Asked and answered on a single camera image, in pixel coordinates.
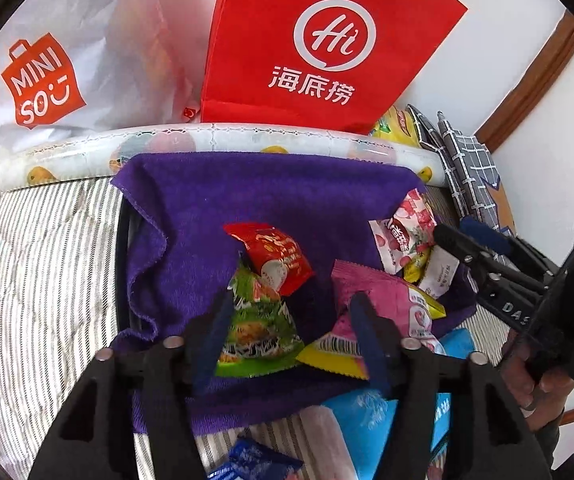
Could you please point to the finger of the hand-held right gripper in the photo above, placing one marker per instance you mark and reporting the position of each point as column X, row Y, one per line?
column 462, row 250
column 487, row 235

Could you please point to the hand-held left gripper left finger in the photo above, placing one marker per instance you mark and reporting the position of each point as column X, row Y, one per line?
column 212, row 342

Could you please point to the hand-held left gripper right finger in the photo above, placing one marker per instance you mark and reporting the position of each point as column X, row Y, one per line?
column 367, row 340

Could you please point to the magenta snack packet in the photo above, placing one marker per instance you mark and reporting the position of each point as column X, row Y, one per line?
column 382, row 295

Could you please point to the green snack packet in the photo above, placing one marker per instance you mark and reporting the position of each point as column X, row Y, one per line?
column 262, row 330

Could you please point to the lychee-print snack packet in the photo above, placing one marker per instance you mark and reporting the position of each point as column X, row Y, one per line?
column 402, row 230

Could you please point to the red snack packet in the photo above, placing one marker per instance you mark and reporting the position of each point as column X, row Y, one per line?
column 277, row 255

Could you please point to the person's right forearm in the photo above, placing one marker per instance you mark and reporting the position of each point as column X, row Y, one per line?
column 552, row 442

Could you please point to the person's right hand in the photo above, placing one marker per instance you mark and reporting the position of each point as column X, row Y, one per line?
column 522, row 375

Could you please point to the small white packet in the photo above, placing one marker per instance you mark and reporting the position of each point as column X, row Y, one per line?
column 442, row 272

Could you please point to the small yellow packet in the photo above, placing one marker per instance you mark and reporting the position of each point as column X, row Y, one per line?
column 414, row 270

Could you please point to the dark checked cloth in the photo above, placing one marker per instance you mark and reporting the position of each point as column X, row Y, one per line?
column 467, row 160

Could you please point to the light blue plastic bag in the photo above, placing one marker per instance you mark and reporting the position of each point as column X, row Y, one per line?
column 362, row 435

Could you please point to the dark blue snack packet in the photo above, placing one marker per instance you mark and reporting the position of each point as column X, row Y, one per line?
column 252, row 460

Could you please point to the purple towel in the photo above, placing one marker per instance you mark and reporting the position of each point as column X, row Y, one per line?
column 192, row 220

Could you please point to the yellow chips bag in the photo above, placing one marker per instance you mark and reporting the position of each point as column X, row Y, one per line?
column 397, row 127

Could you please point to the fruit-print rolled mat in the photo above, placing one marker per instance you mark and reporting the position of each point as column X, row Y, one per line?
column 217, row 137

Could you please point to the red paper bag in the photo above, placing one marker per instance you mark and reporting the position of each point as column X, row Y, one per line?
column 267, row 35

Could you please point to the white plastic shopping bag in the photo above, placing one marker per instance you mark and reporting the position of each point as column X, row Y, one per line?
column 117, row 60

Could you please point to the wooden door frame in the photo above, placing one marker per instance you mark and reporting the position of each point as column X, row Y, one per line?
column 542, row 80

